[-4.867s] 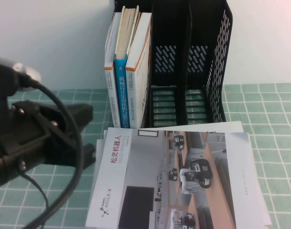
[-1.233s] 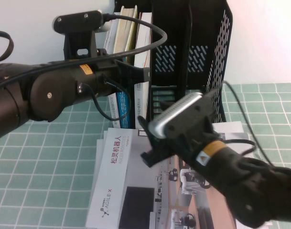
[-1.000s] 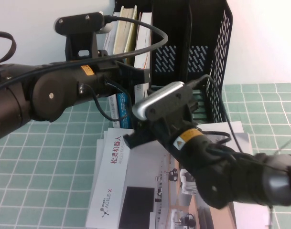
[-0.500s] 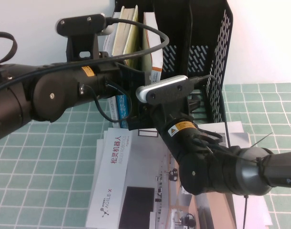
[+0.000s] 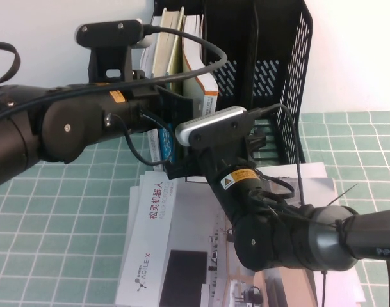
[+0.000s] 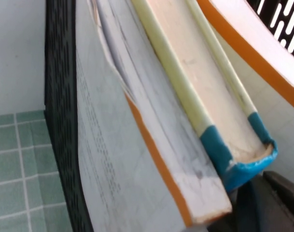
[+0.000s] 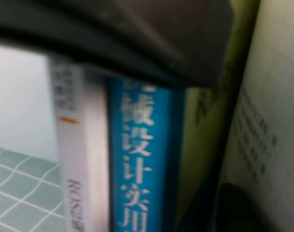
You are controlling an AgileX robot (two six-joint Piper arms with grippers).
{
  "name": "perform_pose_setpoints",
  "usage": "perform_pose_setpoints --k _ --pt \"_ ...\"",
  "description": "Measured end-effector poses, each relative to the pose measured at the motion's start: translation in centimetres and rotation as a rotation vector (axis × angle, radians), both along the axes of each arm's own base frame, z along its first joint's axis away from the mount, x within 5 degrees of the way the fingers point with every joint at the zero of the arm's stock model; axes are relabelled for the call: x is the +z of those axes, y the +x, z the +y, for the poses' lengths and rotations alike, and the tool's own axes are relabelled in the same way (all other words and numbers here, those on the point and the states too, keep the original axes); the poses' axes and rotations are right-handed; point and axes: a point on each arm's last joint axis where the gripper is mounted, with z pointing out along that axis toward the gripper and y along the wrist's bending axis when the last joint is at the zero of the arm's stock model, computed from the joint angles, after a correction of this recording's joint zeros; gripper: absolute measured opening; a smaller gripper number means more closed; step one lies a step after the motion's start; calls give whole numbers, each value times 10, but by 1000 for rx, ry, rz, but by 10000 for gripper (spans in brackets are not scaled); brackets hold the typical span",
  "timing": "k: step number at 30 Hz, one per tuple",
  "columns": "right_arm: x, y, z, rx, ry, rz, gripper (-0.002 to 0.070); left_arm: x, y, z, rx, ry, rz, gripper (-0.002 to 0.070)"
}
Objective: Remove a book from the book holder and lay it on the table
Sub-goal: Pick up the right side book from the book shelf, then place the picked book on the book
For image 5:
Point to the AgileX robot photo brochure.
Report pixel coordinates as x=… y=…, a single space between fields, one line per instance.
x=156 y=240

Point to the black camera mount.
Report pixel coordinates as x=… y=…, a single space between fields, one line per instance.
x=98 y=64
x=220 y=153

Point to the black plastic book holder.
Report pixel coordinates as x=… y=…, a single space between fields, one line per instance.
x=278 y=48

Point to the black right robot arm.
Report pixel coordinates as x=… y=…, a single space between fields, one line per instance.
x=262 y=243

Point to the white orange-banded book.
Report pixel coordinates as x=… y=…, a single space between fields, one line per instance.
x=153 y=147
x=191 y=52

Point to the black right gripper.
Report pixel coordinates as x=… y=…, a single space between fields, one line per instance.
x=177 y=169

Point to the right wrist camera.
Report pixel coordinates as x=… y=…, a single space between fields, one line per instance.
x=214 y=124

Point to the green checkered tablecloth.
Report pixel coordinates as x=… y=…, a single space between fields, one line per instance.
x=53 y=240

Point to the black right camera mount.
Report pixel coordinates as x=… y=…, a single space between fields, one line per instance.
x=220 y=153

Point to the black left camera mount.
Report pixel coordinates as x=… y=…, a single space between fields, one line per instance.
x=98 y=64

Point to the blue spine yellow book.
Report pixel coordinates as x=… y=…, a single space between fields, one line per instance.
x=169 y=54

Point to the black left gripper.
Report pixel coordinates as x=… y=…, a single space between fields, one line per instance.
x=146 y=108

